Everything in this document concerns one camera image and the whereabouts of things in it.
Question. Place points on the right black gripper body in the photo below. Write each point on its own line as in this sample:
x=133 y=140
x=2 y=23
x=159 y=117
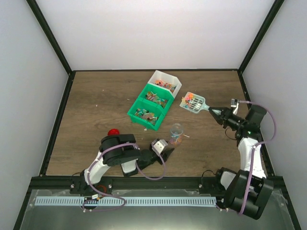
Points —
x=228 y=120

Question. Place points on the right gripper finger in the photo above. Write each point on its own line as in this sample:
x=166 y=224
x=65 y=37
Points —
x=218 y=117
x=216 y=110

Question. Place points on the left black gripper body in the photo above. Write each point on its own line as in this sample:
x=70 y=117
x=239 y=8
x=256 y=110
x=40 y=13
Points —
x=150 y=163

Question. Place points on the clear plastic cup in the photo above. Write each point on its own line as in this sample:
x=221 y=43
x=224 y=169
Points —
x=176 y=134

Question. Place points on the light blue slotted scoop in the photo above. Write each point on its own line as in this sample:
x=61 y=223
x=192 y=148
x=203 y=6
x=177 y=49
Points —
x=193 y=103

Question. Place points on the red round lid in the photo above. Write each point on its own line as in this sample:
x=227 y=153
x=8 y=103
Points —
x=113 y=132

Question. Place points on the green candy bin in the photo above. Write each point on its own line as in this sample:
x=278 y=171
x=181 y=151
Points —
x=157 y=95
x=146 y=113

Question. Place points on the white candy bin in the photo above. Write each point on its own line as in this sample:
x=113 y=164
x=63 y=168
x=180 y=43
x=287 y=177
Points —
x=165 y=81

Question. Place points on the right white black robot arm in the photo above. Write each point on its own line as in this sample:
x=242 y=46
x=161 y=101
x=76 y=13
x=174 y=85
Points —
x=247 y=191

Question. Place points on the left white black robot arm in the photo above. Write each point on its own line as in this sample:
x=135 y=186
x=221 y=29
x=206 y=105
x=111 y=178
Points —
x=119 y=150

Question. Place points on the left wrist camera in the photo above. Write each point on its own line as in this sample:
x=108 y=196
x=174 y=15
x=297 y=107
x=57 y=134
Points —
x=158 y=146

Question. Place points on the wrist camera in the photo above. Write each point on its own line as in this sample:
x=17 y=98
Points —
x=234 y=105
x=158 y=146

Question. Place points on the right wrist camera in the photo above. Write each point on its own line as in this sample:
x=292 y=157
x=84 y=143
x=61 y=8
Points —
x=234 y=105

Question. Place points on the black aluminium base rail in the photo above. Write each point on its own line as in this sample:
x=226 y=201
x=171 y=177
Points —
x=205 y=185

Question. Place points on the black frame post right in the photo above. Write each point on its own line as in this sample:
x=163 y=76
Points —
x=277 y=4

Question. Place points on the black frame post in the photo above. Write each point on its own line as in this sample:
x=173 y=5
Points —
x=49 y=34
x=277 y=4

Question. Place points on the light blue slotted cable duct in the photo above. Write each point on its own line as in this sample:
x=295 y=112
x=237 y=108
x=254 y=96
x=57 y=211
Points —
x=127 y=201

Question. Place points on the black frame post left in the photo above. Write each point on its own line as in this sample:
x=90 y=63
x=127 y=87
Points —
x=49 y=34

